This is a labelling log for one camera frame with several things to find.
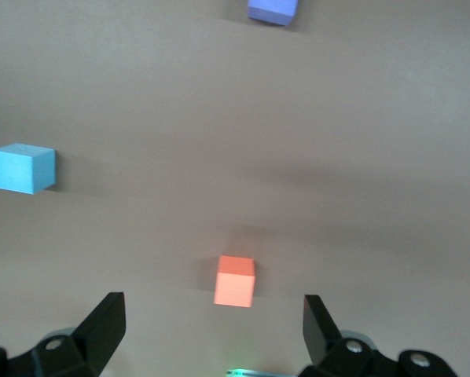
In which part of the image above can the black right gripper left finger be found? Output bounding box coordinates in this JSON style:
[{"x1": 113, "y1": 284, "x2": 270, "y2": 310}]
[{"x1": 0, "y1": 291, "x2": 127, "y2": 377}]

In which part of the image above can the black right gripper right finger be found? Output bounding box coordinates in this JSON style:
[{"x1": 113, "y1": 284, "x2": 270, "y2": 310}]
[{"x1": 299, "y1": 294, "x2": 458, "y2": 377}]

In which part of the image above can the blue foam block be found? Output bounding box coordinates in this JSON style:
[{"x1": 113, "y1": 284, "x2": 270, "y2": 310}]
[{"x1": 0, "y1": 142, "x2": 57, "y2": 196}]

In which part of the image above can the orange foam block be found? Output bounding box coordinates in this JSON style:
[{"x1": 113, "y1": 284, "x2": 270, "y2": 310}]
[{"x1": 213, "y1": 254, "x2": 256, "y2": 308}]

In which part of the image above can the purple foam block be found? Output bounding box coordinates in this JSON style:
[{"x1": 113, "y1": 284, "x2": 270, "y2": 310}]
[{"x1": 247, "y1": 0, "x2": 299, "y2": 27}]

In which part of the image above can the brown paper table cover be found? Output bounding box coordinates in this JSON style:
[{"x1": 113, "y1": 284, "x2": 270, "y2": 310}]
[{"x1": 0, "y1": 0, "x2": 470, "y2": 377}]

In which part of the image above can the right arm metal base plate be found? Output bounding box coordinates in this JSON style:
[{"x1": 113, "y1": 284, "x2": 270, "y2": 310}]
[{"x1": 226, "y1": 368, "x2": 299, "y2": 377}]

